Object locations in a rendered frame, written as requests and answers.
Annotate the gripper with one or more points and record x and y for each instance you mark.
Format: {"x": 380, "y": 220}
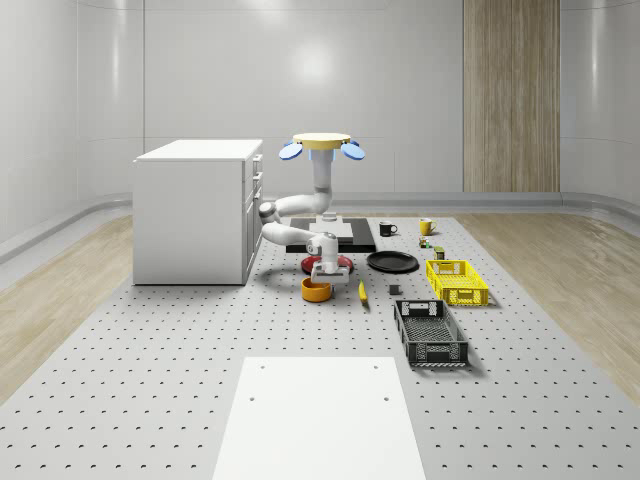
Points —
{"x": 331, "y": 274}

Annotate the yellow bowl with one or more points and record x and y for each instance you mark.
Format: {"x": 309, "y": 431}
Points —
{"x": 314, "y": 294}

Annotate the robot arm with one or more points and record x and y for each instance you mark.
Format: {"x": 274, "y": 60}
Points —
{"x": 300, "y": 204}

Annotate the red plate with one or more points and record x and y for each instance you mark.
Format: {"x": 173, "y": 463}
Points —
{"x": 345, "y": 262}

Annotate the banana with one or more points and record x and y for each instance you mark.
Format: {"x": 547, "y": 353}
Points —
{"x": 363, "y": 292}

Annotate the black stove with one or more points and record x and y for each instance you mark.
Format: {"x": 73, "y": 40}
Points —
{"x": 362, "y": 235}

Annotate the black plate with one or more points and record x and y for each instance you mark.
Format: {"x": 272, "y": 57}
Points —
{"x": 392, "y": 262}

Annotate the grey cube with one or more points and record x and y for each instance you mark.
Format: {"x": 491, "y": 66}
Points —
{"x": 395, "y": 289}

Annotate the black mug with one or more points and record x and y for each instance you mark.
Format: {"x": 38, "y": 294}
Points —
{"x": 386, "y": 229}

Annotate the puzzle cube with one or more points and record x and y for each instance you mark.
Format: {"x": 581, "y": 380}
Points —
{"x": 425, "y": 243}

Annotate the yellow mug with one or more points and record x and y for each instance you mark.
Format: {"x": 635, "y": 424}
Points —
{"x": 426, "y": 227}

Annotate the flat-sided can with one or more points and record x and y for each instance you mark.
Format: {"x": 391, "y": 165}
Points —
{"x": 439, "y": 253}

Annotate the dark grey basket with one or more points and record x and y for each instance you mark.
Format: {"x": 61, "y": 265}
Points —
{"x": 430, "y": 352}

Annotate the drone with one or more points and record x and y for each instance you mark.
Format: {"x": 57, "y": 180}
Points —
{"x": 321, "y": 141}

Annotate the yellow basket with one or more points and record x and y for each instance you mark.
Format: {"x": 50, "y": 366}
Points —
{"x": 472, "y": 290}

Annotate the white board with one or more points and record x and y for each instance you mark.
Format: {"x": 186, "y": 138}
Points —
{"x": 320, "y": 420}

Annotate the white cabinet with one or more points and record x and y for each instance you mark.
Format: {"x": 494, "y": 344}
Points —
{"x": 190, "y": 220}

